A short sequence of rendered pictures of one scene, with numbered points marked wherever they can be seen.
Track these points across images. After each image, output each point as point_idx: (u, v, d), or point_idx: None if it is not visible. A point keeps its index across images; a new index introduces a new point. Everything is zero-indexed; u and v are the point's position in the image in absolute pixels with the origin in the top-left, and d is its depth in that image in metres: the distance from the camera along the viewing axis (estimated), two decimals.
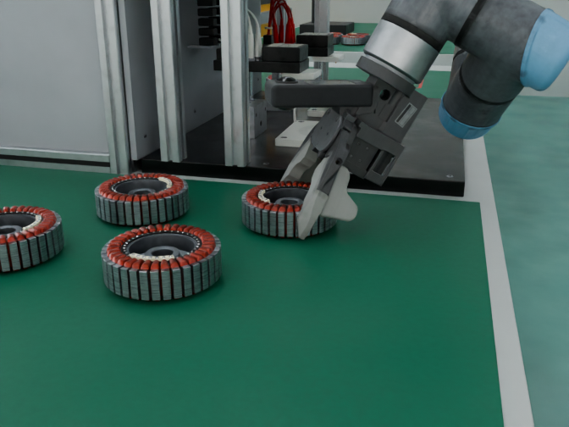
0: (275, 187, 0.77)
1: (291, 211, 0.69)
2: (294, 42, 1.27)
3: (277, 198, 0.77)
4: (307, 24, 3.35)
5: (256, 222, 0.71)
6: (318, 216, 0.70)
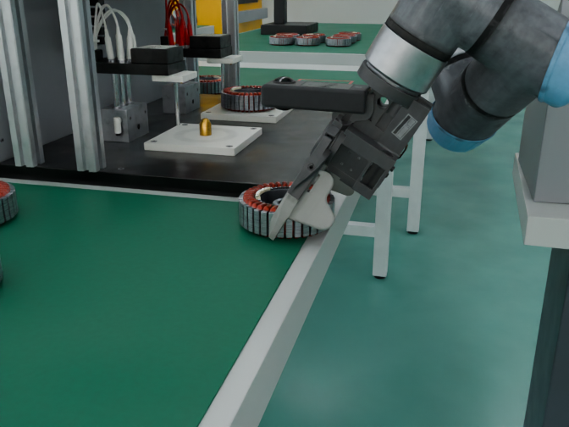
0: (285, 186, 0.77)
1: (267, 210, 0.69)
2: (190, 43, 1.24)
3: None
4: (268, 24, 3.32)
5: (240, 216, 0.72)
6: (294, 220, 0.69)
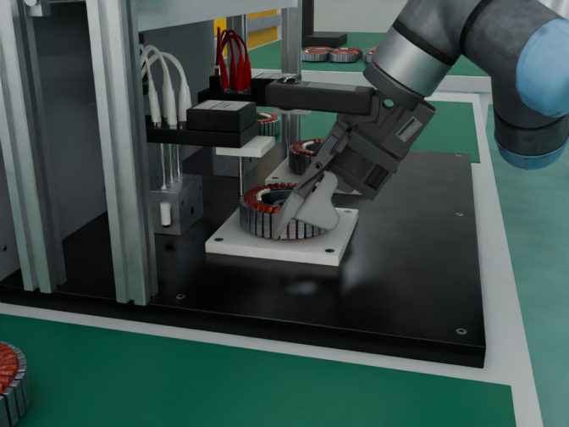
0: (284, 187, 0.77)
1: (269, 212, 0.69)
2: (249, 86, 0.95)
3: (285, 199, 0.77)
4: None
5: (242, 218, 0.72)
6: (297, 221, 0.69)
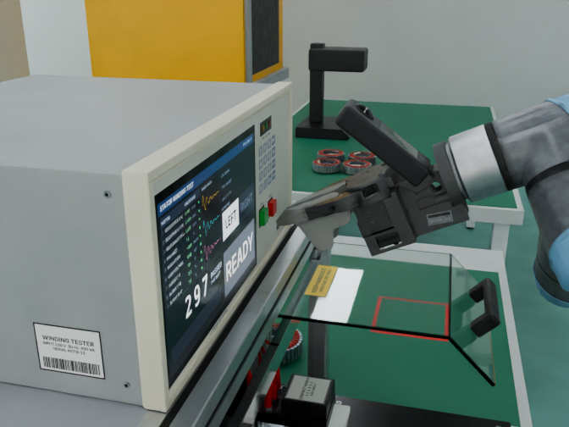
0: None
1: None
2: (278, 396, 0.88)
3: None
4: (304, 127, 2.96)
5: None
6: None
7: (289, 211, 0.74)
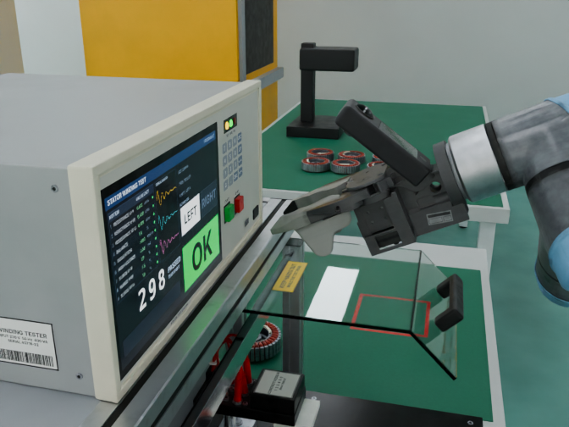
0: None
1: None
2: (248, 390, 0.89)
3: None
4: (295, 126, 2.97)
5: None
6: None
7: (293, 204, 0.77)
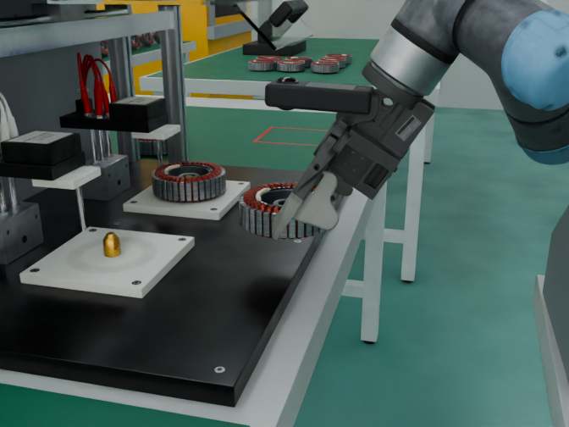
0: (284, 187, 0.77)
1: (269, 211, 0.69)
2: None
3: (285, 198, 0.77)
4: (251, 44, 3.04)
5: (242, 218, 0.72)
6: (297, 220, 0.69)
7: None
